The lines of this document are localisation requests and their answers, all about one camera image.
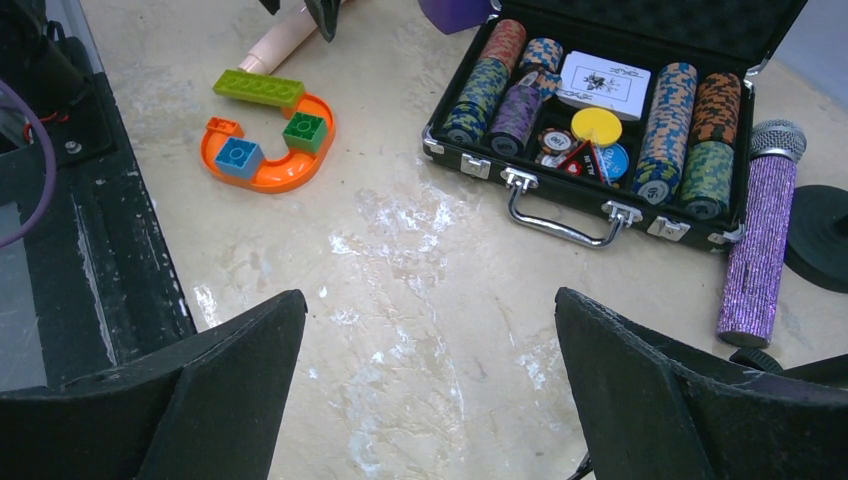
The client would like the beige pink microphone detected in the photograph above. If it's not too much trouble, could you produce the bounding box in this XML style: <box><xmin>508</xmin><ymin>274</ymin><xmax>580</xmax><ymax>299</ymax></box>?
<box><xmin>237</xmin><ymin>1</ymin><xmax>323</xmax><ymax>75</ymax></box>

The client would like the blue square brick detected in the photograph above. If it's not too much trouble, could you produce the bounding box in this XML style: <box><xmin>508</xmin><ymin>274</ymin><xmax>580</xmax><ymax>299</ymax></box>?
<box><xmin>214</xmin><ymin>137</ymin><xmax>265</xmax><ymax>181</ymax></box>

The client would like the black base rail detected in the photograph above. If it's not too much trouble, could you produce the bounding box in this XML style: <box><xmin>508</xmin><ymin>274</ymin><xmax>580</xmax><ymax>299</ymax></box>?
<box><xmin>1</xmin><ymin>1</ymin><xmax>195</xmax><ymax>392</ymax></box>

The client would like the orange curved toy track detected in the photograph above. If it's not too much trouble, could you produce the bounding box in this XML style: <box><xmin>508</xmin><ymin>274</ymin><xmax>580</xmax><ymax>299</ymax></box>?
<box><xmin>200</xmin><ymin>93</ymin><xmax>336</xmax><ymax>194</ymax></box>

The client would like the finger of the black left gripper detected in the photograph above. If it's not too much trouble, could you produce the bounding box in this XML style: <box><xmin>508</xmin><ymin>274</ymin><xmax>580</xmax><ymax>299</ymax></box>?
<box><xmin>304</xmin><ymin>0</ymin><xmax>342</xmax><ymax>42</ymax></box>

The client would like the purple metronome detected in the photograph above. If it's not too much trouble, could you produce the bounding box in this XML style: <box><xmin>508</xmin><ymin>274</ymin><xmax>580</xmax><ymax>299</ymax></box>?
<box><xmin>418</xmin><ymin>0</ymin><xmax>495</xmax><ymax>35</ymax></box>

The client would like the white playing card box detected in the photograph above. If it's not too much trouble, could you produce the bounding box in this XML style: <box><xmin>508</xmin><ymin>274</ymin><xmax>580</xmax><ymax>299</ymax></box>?
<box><xmin>556</xmin><ymin>50</ymin><xmax>651</xmax><ymax>121</ymax></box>

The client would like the purple glitter microphone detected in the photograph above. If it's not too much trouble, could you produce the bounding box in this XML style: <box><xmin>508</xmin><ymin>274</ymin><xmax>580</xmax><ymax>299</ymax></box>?
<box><xmin>716</xmin><ymin>119</ymin><xmax>807</xmax><ymax>349</ymax></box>

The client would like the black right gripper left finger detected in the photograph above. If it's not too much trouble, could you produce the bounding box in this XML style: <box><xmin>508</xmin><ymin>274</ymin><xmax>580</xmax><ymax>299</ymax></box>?
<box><xmin>1</xmin><ymin>289</ymin><xmax>308</xmax><ymax>479</ymax></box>

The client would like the black poker chip case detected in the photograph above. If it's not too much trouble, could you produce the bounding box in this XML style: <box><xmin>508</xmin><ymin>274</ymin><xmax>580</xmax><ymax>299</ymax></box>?
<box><xmin>422</xmin><ymin>1</ymin><xmax>803</xmax><ymax>252</ymax></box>

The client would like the black round-base stand right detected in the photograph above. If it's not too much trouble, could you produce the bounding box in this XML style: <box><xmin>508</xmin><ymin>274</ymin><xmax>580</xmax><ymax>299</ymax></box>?
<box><xmin>784</xmin><ymin>185</ymin><xmax>847</xmax><ymax>293</ymax></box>

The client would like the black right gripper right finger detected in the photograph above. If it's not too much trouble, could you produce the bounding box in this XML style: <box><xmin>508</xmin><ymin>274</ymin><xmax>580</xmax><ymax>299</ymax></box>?
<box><xmin>555</xmin><ymin>287</ymin><xmax>847</xmax><ymax>479</ymax></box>

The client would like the yellow dealer button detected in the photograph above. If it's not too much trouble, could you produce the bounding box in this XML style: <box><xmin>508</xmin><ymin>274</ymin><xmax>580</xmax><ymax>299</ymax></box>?
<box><xmin>571</xmin><ymin>107</ymin><xmax>623</xmax><ymax>147</ymax></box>

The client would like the green square brick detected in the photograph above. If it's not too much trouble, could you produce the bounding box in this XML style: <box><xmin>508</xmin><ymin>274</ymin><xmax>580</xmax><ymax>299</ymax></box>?
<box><xmin>282</xmin><ymin>111</ymin><xmax>328</xmax><ymax>153</ymax></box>

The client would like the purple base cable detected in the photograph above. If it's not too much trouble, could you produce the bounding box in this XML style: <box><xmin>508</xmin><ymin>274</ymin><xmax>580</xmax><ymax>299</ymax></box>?
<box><xmin>0</xmin><ymin>79</ymin><xmax>58</xmax><ymax>250</ymax></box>

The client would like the lime green long brick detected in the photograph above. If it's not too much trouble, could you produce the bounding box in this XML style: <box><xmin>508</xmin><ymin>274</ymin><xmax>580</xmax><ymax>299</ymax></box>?
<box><xmin>212</xmin><ymin>70</ymin><xmax>305</xmax><ymax>108</ymax></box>

